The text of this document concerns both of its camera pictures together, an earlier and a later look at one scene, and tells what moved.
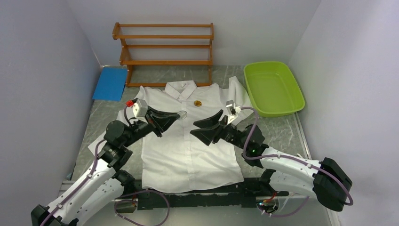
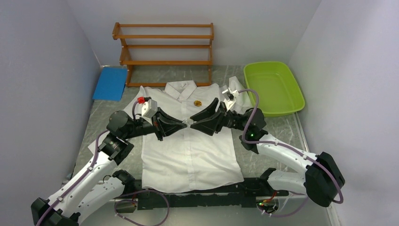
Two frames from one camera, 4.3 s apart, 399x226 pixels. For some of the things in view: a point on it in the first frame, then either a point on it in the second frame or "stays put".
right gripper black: x=210 y=127 to x=208 y=126
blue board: x=111 y=84 stays put
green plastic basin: x=273 y=89 stays put
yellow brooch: x=197 y=103 stays put
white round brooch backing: x=183 y=115 to x=188 y=121
